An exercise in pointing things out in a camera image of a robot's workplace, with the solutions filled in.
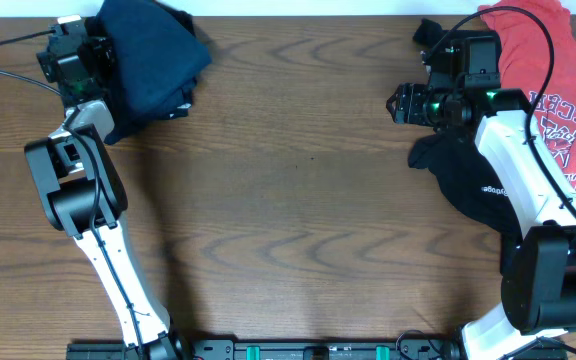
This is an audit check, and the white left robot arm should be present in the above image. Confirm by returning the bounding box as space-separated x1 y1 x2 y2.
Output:
24 15 193 360

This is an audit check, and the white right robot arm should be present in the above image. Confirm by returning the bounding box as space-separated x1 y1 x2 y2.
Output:
386 83 576 359

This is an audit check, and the dark navy folded clothes pile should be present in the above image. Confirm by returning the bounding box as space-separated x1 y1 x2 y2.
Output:
98 9 202 146

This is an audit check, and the black t-shirt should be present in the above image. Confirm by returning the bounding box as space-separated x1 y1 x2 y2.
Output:
407 18 576 239

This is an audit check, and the red printed t-shirt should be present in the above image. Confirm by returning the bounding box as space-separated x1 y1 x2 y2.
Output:
481 0 576 190

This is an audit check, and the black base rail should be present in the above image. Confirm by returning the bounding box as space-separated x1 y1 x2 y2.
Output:
65 327 569 360

